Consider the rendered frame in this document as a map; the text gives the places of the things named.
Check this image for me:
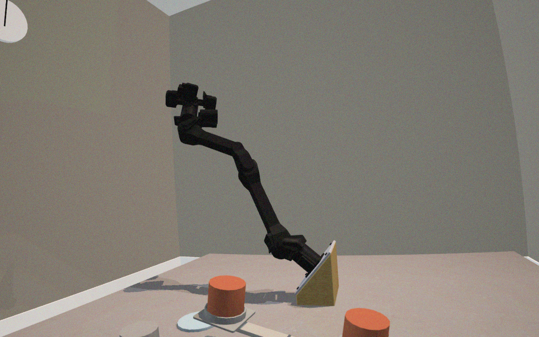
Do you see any orange-brown cylinder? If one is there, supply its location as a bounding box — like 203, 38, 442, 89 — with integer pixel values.
207, 275, 246, 318
342, 308, 390, 337

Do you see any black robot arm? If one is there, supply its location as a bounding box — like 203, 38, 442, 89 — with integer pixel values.
174, 83, 324, 278

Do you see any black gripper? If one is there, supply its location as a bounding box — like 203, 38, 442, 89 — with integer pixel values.
166, 90, 217, 111

